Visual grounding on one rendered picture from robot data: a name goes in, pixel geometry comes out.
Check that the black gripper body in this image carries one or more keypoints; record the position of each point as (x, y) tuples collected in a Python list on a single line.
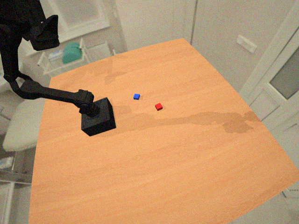
[(32, 13)]

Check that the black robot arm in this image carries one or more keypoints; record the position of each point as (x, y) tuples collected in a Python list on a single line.
[(10, 39)]

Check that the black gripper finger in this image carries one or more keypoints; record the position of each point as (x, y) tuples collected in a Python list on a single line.
[(47, 30)]

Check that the blue block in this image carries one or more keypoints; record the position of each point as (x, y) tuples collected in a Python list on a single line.
[(136, 96)]

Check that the red block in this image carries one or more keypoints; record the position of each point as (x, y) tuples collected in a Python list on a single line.
[(158, 107)]

